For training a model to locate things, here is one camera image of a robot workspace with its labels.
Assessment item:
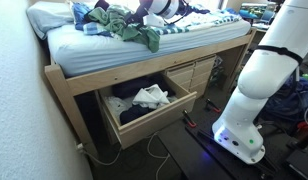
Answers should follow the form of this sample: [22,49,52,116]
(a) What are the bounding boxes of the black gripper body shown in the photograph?
[124,6,147,24]

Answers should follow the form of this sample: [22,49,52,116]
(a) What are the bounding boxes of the green cloth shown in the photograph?
[85,4,160,53]

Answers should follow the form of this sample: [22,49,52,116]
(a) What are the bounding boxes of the wooden drawer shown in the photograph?
[98,76,197,149]

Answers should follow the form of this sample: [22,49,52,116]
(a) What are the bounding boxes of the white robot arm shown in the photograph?
[212,0,308,164]

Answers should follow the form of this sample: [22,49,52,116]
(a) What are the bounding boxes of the dark navy cloth on bed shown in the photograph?
[176,0,209,16]

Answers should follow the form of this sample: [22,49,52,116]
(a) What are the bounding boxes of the dark cloth in drawer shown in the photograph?
[110,75,174,125]

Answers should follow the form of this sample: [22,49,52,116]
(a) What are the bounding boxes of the wooden drawer cabinet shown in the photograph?
[164,55,216,98]

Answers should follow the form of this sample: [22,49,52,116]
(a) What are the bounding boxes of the white cloth in drawer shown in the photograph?
[132,84,170,109]

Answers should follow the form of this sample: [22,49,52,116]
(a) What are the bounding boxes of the light blue mattress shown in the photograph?
[47,20,251,77]

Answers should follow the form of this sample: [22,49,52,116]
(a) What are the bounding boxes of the grey pillow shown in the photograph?
[26,1,74,40]

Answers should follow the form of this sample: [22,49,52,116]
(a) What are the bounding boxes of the wooden desk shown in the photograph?
[252,23,269,43]

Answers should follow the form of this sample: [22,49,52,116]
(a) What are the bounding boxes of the red black clamp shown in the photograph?
[206,99,221,113]
[182,110,197,128]

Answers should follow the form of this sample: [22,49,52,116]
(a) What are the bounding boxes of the blue bag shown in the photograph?
[263,77,308,122]

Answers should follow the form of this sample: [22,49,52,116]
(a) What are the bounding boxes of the wooden bed frame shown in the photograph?
[45,27,255,155]

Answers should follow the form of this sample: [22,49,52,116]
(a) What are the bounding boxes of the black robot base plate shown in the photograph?
[159,120,297,180]

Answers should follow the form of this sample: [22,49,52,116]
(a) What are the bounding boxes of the white cable on floor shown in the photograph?
[76,133,172,180]

